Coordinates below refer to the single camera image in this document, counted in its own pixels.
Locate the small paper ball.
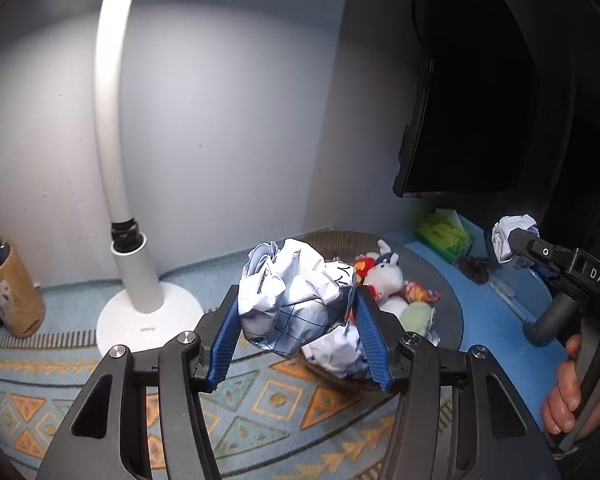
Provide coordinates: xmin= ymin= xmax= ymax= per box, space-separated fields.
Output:
xmin=491 ymin=214 xmax=539 ymax=263

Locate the large paper ball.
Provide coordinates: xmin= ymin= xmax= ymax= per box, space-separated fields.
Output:
xmin=301 ymin=323 xmax=370 ymax=379

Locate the red fries plush toy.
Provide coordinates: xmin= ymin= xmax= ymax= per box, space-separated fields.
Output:
xmin=353 ymin=252 xmax=379 ymax=285

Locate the grid paper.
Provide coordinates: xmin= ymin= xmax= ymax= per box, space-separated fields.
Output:
xmin=238 ymin=238 xmax=356 ymax=359

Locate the pink white green plush toy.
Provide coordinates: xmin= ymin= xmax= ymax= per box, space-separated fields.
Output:
xmin=379 ymin=297 xmax=434 ymax=337

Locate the red snack packet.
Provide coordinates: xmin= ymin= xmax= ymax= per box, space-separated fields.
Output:
xmin=402 ymin=281 xmax=441 ymax=304

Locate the person's right hand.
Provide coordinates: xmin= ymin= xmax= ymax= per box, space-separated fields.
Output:
xmin=541 ymin=335 xmax=600 ymax=440

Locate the white desk lamp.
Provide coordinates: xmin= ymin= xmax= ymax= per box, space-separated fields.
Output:
xmin=94 ymin=0 xmax=204 ymax=354

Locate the green tissue pack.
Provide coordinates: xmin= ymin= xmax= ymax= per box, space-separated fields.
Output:
xmin=414 ymin=212 xmax=475 ymax=264

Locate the patterned blue table mat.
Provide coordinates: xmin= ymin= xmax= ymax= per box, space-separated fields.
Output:
xmin=0 ymin=246 xmax=462 ymax=480

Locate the bamboo pen holder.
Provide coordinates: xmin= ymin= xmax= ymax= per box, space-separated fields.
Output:
xmin=0 ymin=242 xmax=46 ymax=338

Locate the dark monitor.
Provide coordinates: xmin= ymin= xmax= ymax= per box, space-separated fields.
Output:
xmin=393 ymin=0 xmax=600 ymax=246

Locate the brown ribbed glass bowl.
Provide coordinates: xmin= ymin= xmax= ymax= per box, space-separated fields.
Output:
xmin=294 ymin=230 xmax=465 ymax=391

